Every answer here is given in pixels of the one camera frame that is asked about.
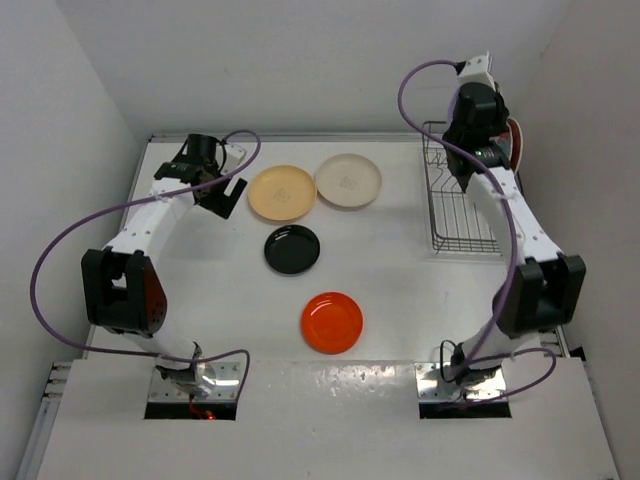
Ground yellow plastic plate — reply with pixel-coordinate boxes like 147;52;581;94
248;165;317;222

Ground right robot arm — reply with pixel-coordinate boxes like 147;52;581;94
443;82;586;385

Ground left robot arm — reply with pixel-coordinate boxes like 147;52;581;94
81;134;247;399

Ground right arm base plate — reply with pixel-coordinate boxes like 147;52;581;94
414;362;511;420

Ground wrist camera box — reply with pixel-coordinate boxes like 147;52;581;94
220;143;247;175
456;51;497;91

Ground orange glossy plate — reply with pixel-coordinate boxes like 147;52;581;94
300;292;364;355

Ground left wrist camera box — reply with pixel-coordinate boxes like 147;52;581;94
220;143;247;175

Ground cream plastic plate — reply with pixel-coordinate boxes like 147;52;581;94
314;153;382;209

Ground grey wire dish rack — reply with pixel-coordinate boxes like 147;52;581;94
421;135;501;260

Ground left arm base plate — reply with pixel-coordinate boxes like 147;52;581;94
144;362;241;421

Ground black glossy plate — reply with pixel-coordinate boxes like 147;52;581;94
263;224;321;275

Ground red teal floral plate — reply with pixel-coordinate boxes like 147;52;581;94
508;118;523;173

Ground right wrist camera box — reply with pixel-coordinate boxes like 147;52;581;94
456;51;497;91

